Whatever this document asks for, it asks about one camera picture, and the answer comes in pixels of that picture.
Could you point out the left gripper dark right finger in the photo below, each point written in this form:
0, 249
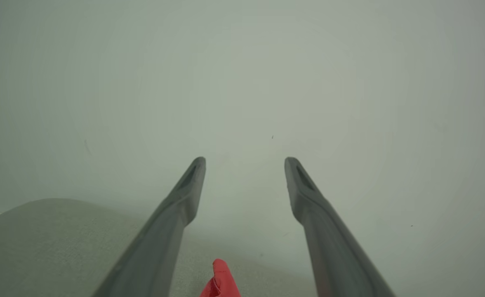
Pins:
333, 255

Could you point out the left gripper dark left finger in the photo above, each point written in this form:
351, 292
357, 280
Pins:
160, 247

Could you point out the red jersey shirt white sleeves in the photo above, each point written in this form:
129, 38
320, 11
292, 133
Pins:
222, 280

